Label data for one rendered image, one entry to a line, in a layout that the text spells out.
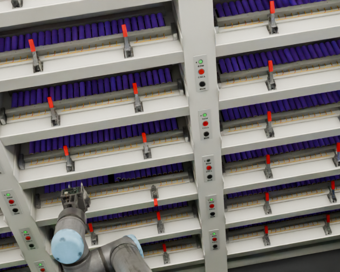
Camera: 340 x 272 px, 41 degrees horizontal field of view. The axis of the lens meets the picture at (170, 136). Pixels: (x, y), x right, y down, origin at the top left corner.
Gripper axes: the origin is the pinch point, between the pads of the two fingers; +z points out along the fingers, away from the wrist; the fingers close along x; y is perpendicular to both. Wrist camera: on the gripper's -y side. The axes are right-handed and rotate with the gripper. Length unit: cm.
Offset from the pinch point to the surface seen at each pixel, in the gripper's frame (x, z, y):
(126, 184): -16.9, 4.1, -2.5
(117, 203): -12.7, 0.1, -7.6
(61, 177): 3.7, -4.9, 9.4
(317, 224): -93, 12, -42
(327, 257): -97, 12, -61
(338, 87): -92, -9, 27
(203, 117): -47, -9, 24
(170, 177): -33.6, 3.8, -2.7
